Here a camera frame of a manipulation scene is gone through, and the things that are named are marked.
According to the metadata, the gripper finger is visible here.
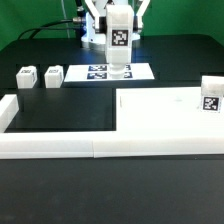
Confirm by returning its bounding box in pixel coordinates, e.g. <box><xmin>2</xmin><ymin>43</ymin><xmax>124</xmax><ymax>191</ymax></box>
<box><xmin>133</xmin><ymin>0</ymin><xmax>151</xmax><ymax>33</ymax></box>
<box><xmin>85</xmin><ymin>0</ymin><xmax>106</xmax><ymax>34</ymax></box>

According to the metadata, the white square table top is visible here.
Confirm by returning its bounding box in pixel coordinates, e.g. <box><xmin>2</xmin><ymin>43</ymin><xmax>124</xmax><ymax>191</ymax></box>
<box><xmin>116</xmin><ymin>87</ymin><xmax>224</xmax><ymax>132</ymax></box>

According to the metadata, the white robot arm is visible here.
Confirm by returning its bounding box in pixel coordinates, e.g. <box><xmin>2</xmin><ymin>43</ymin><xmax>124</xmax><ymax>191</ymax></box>
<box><xmin>81</xmin><ymin>0</ymin><xmax>151</xmax><ymax>51</ymax></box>

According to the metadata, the white sheet with AprilTags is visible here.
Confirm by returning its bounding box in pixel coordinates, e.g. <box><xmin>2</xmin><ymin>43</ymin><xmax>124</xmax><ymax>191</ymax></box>
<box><xmin>64</xmin><ymin>63</ymin><xmax>154</xmax><ymax>83</ymax></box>

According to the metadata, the white U-shaped obstacle fence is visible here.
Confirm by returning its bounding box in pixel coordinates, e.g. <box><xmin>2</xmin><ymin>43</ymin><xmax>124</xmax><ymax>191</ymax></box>
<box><xmin>0</xmin><ymin>94</ymin><xmax>224</xmax><ymax>159</ymax></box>

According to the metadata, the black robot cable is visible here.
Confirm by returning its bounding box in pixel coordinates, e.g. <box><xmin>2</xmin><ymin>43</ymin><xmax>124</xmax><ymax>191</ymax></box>
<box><xmin>17</xmin><ymin>0</ymin><xmax>88</xmax><ymax>41</ymax></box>

